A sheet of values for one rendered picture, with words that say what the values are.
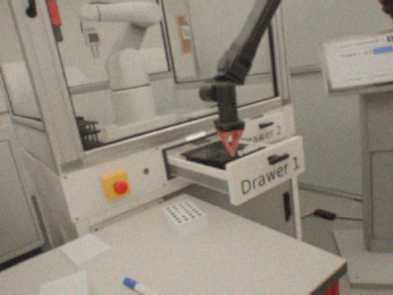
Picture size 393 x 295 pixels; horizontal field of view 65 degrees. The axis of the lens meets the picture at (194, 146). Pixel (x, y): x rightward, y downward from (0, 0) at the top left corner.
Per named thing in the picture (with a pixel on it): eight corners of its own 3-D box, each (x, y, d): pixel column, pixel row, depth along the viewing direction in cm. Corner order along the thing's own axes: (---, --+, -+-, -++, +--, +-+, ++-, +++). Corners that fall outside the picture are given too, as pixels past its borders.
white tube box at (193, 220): (208, 228, 82) (206, 214, 81) (179, 239, 79) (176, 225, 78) (190, 211, 94) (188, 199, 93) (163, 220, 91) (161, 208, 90)
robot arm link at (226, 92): (223, 82, 84) (239, 79, 87) (208, 82, 89) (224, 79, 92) (226, 107, 86) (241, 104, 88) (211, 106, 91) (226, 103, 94)
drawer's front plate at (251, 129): (285, 136, 137) (283, 111, 134) (238, 154, 122) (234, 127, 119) (282, 136, 139) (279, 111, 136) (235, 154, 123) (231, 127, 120)
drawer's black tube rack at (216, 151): (266, 165, 99) (264, 146, 97) (226, 184, 89) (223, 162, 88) (221, 156, 117) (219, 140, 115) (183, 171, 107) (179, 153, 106)
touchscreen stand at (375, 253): (456, 290, 142) (468, 64, 118) (350, 288, 154) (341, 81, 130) (412, 233, 189) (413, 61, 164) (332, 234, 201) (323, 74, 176)
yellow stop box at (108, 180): (133, 193, 93) (128, 170, 92) (110, 202, 90) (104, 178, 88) (126, 189, 98) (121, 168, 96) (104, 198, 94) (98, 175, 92)
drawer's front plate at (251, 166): (305, 170, 94) (302, 136, 92) (236, 206, 79) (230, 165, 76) (300, 169, 96) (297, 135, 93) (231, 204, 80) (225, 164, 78)
